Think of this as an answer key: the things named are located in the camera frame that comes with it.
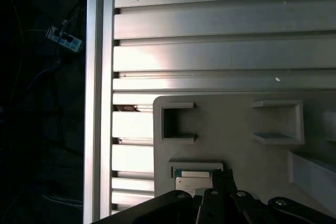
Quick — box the grey plastic parts rack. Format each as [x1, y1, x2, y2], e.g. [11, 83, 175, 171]
[153, 95, 336, 224]

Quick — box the silver CPU chip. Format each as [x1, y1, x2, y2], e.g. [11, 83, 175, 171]
[172, 166, 215, 197]

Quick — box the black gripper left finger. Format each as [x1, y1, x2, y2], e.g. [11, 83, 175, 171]
[90, 168, 232, 224]

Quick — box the white power strip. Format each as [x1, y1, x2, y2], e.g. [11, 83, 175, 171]
[46, 26, 82, 54]

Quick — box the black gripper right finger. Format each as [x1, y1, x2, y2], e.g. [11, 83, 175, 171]
[223, 168, 336, 224]

